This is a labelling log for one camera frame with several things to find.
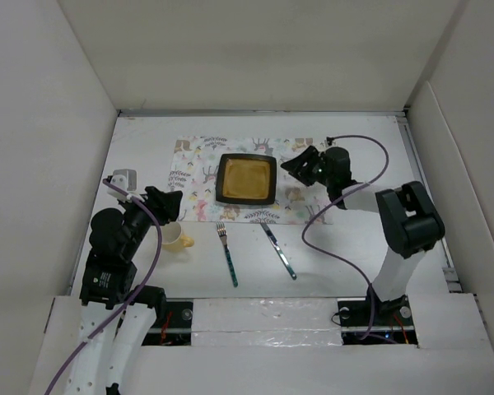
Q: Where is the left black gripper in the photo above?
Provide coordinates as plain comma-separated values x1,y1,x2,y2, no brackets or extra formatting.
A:
119,184,181,258

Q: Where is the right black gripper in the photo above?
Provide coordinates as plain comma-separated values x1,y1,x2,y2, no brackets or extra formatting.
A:
281,145,333,188

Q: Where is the floral patterned cloth placemat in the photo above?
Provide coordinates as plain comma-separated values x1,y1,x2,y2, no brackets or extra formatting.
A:
168,137,329,225

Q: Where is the yellow ceramic mug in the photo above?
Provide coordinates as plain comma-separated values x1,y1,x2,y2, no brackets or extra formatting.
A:
161,222,194,253

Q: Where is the fork with teal handle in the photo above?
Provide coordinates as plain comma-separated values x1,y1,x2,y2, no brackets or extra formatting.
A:
216,221,239,288

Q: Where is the square black yellow plate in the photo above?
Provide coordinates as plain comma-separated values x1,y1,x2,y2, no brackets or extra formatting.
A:
215,153,277,206

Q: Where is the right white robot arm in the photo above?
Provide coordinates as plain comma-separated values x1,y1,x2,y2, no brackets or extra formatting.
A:
281,146,445,324

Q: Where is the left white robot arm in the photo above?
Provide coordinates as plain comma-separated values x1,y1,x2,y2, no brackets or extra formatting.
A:
63,184,182,394

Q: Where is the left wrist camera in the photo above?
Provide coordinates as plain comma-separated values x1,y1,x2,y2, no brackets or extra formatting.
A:
103,169,137,202

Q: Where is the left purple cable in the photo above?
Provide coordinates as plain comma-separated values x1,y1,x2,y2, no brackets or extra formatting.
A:
43,179,165,395

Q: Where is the knife with teal handle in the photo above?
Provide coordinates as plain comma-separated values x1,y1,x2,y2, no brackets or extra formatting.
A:
260,223,297,281

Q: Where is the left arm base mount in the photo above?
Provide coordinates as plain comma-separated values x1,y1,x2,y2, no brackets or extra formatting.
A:
142,298,193,346

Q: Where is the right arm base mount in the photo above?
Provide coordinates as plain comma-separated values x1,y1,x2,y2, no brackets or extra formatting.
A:
331,295,418,346

